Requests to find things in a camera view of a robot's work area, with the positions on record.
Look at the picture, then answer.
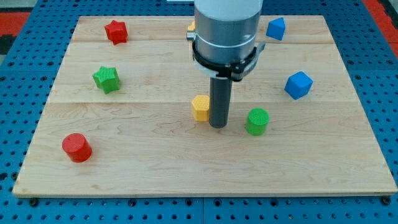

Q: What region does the red cylinder block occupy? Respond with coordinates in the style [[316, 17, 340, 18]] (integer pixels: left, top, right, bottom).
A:
[[62, 133, 92, 162]]

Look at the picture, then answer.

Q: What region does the blue pentagon block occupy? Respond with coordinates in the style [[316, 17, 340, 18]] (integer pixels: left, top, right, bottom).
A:
[[266, 17, 285, 40]]

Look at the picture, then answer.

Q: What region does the green cylinder block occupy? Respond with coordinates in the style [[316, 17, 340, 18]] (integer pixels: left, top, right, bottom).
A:
[[245, 108, 270, 136]]

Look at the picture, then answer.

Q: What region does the wooden board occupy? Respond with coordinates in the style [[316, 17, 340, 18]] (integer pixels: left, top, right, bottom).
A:
[[13, 16, 397, 198]]

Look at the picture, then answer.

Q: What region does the black clamp ring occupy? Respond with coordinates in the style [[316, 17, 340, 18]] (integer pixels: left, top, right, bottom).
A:
[[191, 40, 266, 83]]

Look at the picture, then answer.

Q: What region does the green star block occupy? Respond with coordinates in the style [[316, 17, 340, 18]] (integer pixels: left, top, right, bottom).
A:
[[92, 66, 120, 95]]

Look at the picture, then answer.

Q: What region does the yellow block behind arm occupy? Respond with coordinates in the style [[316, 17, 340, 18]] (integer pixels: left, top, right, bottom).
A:
[[187, 21, 195, 31]]

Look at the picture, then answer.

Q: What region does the red star block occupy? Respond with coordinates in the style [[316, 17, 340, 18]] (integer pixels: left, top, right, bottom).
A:
[[104, 20, 128, 45]]

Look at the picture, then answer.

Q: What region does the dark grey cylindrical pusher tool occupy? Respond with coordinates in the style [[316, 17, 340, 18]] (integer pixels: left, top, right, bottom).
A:
[[209, 78, 232, 128]]

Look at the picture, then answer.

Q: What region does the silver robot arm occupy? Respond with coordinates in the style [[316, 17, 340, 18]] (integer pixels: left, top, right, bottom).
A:
[[193, 0, 263, 65]]

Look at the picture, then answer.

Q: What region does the blue cube block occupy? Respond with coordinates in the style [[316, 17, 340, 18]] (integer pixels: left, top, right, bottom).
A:
[[284, 71, 313, 100]]

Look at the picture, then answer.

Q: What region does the yellow hexagon block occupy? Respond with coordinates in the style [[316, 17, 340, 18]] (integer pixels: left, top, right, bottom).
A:
[[192, 95, 210, 121]]

